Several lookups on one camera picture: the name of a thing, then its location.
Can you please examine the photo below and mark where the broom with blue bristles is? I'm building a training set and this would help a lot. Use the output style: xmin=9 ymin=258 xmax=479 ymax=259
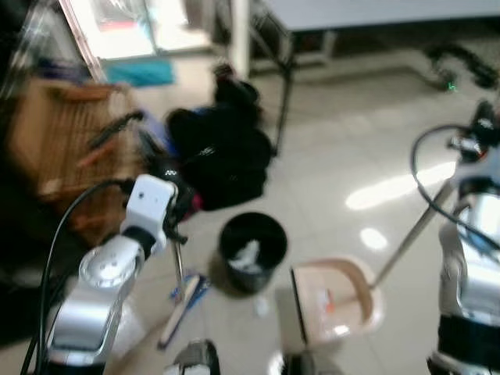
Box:
xmin=159 ymin=231 xmax=210 ymax=350

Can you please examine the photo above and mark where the pink long-handled dustpan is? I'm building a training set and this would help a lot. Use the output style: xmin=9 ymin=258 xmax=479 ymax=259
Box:
xmin=290 ymin=181 xmax=460 ymax=350

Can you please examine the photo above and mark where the teal floor mat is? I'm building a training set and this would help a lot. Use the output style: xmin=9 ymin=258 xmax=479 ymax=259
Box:
xmin=104 ymin=58 xmax=176 ymax=88

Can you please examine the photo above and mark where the black backpack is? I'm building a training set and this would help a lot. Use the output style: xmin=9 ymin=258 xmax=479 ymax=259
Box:
xmin=166 ymin=64 xmax=276 ymax=212

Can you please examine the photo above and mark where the blue cloth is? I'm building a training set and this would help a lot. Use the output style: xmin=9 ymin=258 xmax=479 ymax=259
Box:
xmin=145 ymin=116 xmax=176 ymax=155

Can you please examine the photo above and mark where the white crumpled paper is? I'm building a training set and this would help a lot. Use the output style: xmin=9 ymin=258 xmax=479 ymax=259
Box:
xmin=231 ymin=241 xmax=263 ymax=273

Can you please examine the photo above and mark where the black round waste bin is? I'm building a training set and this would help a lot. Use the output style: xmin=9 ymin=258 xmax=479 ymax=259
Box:
xmin=218 ymin=212 xmax=289 ymax=295

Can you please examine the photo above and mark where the brown wicker basket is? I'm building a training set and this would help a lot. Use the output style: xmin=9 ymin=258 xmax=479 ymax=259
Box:
xmin=6 ymin=78 xmax=149 ymax=239

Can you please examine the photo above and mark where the grey table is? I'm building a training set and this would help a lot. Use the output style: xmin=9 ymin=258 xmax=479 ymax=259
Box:
xmin=258 ymin=0 xmax=500 ymax=155

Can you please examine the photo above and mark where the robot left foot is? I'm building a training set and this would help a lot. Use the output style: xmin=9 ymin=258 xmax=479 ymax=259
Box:
xmin=170 ymin=339 xmax=221 ymax=375

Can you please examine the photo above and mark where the bright glass door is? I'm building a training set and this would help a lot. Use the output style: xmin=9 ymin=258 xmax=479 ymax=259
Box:
xmin=61 ymin=0 xmax=223 ymax=62

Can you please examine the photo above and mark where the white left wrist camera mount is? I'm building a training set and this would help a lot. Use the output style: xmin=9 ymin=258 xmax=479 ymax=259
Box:
xmin=123 ymin=175 xmax=177 ymax=252

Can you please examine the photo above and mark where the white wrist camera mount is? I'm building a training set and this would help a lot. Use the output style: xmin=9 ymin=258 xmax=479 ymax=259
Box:
xmin=123 ymin=175 xmax=177 ymax=252
xmin=452 ymin=145 xmax=500 ymax=190

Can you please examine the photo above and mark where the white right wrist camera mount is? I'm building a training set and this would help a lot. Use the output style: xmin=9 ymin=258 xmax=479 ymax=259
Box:
xmin=452 ymin=145 xmax=500 ymax=190

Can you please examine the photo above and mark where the black floor cable bundle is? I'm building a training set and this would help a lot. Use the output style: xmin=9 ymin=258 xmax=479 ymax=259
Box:
xmin=424 ymin=42 xmax=499 ymax=92

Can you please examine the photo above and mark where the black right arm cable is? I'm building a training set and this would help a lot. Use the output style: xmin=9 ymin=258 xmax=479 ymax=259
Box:
xmin=411 ymin=123 xmax=500 ymax=255

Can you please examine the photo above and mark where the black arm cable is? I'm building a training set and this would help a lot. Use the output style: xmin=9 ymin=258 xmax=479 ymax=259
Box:
xmin=411 ymin=123 xmax=500 ymax=255
xmin=22 ymin=179 xmax=135 ymax=375

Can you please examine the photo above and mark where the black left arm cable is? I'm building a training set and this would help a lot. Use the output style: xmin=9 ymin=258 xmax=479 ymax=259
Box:
xmin=22 ymin=179 xmax=135 ymax=375

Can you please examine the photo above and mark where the white post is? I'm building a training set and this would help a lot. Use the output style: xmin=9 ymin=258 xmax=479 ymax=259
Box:
xmin=230 ymin=0 xmax=252 ymax=80

